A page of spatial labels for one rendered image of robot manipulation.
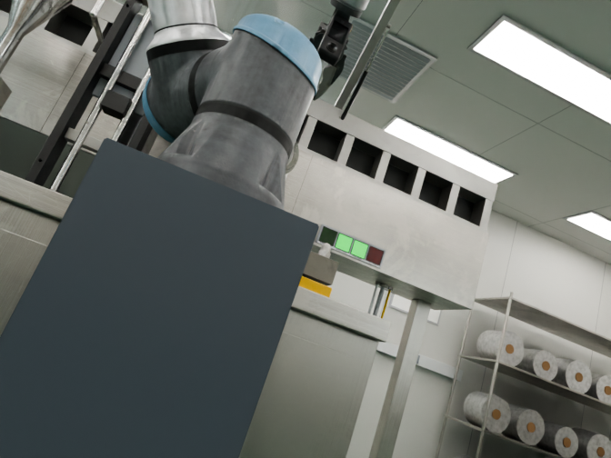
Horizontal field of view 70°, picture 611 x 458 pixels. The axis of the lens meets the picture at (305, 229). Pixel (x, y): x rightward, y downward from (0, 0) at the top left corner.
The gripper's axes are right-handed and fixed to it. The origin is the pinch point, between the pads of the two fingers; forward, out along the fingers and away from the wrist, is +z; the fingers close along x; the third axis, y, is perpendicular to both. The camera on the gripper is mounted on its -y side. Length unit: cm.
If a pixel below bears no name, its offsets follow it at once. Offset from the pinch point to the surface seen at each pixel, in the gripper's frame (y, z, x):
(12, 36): 12, 24, 73
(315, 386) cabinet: -53, 31, -20
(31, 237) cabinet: -47, 27, 35
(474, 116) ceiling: 218, 34, -133
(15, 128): 15, 53, 73
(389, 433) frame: -13, 96, -77
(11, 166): 6, 60, 69
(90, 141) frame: -19.5, 23.0, 38.2
